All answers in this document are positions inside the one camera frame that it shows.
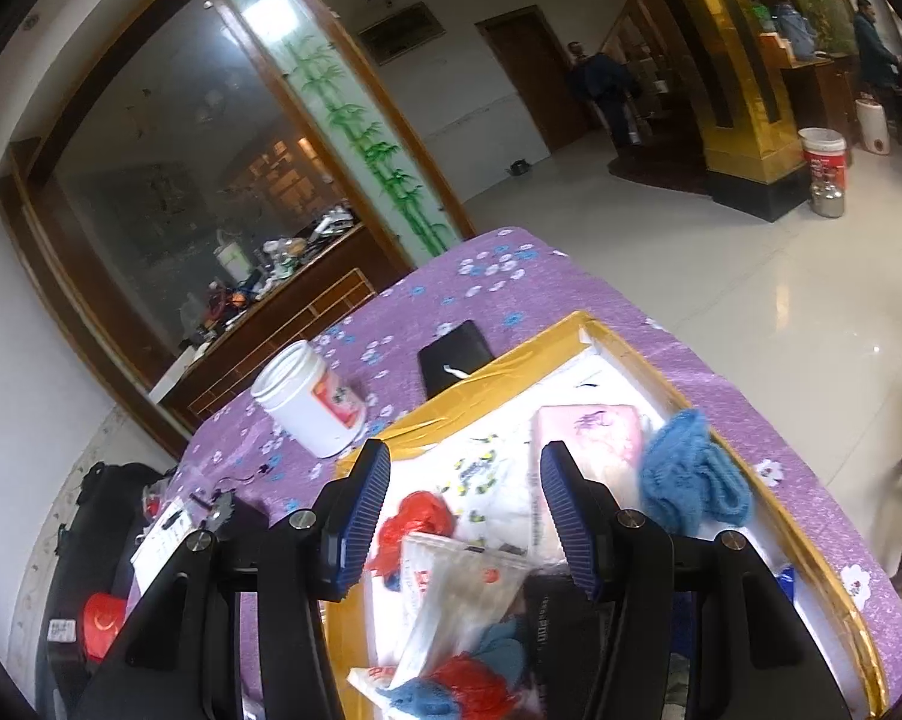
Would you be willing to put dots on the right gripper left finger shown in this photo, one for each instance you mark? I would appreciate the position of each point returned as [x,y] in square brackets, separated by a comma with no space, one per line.
[314,555]

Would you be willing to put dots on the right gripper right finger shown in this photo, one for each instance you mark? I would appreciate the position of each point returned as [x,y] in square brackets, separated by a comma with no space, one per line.
[624,564]

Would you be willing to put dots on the blue knitted cloth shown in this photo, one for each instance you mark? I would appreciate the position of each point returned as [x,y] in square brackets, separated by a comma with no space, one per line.
[686,478]

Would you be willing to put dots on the red plastic bag ball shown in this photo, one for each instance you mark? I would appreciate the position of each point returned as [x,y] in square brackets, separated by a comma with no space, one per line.
[419,512]

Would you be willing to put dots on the pink tissue pack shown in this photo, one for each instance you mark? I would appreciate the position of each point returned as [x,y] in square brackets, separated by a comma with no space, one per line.
[606,442]

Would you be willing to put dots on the white plastic bag red print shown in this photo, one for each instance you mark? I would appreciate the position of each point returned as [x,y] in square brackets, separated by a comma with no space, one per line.
[449,595]

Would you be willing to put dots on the black snack packet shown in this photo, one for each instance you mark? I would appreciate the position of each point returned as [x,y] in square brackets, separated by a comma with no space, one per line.
[564,643]

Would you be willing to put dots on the lemon print tissue pack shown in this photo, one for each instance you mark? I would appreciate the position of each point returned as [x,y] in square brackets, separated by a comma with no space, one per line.
[487,488]

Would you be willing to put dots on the black electric motor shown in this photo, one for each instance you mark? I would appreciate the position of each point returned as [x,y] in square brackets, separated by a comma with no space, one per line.
[228,517]

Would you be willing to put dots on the white notebook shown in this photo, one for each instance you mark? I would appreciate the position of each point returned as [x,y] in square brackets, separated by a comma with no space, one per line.
[161,541]

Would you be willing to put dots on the white plastic jar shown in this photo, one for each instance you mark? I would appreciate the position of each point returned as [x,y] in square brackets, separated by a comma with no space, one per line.
[309,401]

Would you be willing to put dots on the yellow cardboard box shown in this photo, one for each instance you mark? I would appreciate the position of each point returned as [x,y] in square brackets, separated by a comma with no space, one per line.
[580,361]

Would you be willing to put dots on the red gift box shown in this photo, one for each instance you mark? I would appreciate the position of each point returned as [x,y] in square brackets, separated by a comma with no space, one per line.
[102,620]

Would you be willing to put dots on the black backpack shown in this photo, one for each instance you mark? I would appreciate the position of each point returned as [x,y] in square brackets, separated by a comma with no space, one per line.
[93,554]

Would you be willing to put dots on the black smartphone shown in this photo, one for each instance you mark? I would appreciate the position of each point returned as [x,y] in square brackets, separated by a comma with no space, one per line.
[453,357]

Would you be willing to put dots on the wooden sideboard counter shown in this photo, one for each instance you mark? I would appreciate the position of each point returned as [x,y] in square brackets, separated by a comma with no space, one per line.
[343,276]

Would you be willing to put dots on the purple floral tablecloth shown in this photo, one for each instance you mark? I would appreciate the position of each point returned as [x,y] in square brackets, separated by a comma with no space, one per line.
[192,637]

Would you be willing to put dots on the red white bucket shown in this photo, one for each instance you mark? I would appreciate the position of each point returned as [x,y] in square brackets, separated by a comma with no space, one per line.
[826,153]

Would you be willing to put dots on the standing person in dark clothes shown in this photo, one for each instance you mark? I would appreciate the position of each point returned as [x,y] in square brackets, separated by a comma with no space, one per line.
[608,85]

